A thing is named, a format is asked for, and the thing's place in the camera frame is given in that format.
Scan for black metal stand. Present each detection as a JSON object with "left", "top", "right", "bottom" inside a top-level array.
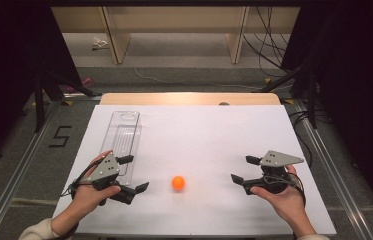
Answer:
[
  {"left": 253, "top": 64, "right": 319, "bottom": 130},
  {"left": 33, "top": 68, "right": 104, "bottom": 134}
]

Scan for clear plastic tray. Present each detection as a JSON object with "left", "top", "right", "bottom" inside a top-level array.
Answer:
[{"left": 99, "top": 110, "right": 143, "bottom": 187}]

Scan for pink object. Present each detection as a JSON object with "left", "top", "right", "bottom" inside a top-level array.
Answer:
[{"left": 65, "top": 76, "right": 96, "bottom": 94}]

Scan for black hanging cables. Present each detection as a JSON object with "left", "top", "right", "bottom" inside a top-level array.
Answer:
[{"left": 242, "top": 6, "right": 292, "bottom": 79}]

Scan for black curtain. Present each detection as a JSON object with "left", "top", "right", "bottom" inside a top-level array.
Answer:
[
  {"left": 0, "top": 0, "right": 82, "bottom": 174},
  {"left": 280, "top": 0, "right": 373, "bottom": 229}
]

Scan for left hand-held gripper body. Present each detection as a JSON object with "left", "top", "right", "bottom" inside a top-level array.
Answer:
[{"left": 87, "top": 156, "right": 124, "bottom": 206}]

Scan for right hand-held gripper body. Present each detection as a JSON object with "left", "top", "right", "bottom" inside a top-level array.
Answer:
[{"left": 258, "top": 150, "right": 305, "bottom": 195}]

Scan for aluminium floor rail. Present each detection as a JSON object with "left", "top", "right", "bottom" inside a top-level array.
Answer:
[
  {"left": 292, "top": 99, "right": 373, "bottom": 240},
  {"left": 0, "top": 98, "right": 62, "bottom": 240}
]

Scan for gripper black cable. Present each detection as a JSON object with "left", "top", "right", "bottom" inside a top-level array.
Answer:
[
  {"left": 285, "top": 171, "right": 308, "bottom": 209},
  {"left": 53, "top": 159, "right": 106, "bottom": 240}
]

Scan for white crumpled cloth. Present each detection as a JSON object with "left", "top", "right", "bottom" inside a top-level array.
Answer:
[{"left": 91, "top": 36, "right": 110, "bottom": 51}]

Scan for white floor cable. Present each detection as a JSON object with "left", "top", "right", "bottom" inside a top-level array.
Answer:
[{"left": 133, "top": 66, "right": 266, "bottom": 92}]

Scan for orange ball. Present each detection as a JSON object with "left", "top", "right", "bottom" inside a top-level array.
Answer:
[{"left": 171, "top": 175, "right": 187, "bottom": 192}]

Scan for person's left hand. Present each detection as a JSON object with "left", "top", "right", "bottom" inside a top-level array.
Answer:
[{"left": 69, "top": 149, "right": 122, "bottom": 218}]

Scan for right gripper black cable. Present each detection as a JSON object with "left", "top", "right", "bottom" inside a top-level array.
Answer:
[{"left": 285, "top": 171, "right": 308, "bottom": 209}]

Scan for light wooden shelf unit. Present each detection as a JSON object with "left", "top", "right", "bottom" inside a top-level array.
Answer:
[{"left": 51, "top": 6, "right": 301, "bottom": 65}]

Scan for black floor cables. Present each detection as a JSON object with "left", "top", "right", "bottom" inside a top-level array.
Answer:
[{"left": 287, "top": 109, "right": 314, "bottom": 169}]

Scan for white board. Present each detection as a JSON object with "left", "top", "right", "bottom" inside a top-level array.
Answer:
[{"left": 52, "top": 104, "right": 338, "bottom": 237}]

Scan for person's right hand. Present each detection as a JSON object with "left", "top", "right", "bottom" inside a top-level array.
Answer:
[{"left": 249, "top": 164, "right": 309, "bottom": 231}]

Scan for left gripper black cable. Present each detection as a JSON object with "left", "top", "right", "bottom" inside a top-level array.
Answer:
[{"left": 53, "top": 159, "right": 106, "bottom": 240}]

